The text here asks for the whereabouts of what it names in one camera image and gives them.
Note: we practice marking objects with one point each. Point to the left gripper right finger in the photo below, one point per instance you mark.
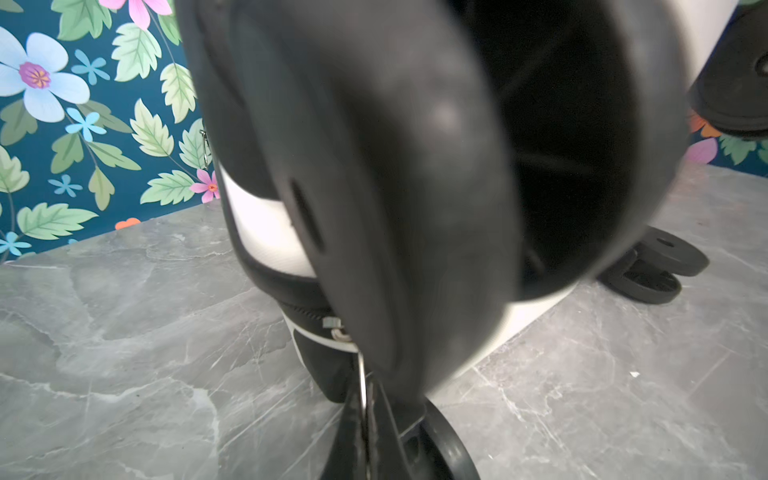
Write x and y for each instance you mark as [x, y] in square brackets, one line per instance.
[388, 421]

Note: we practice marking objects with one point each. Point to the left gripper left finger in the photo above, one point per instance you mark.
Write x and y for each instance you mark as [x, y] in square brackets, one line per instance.
[347, 457]

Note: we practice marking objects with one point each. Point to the black suitcase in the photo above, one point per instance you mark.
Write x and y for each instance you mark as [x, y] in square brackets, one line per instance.
[414, 182]

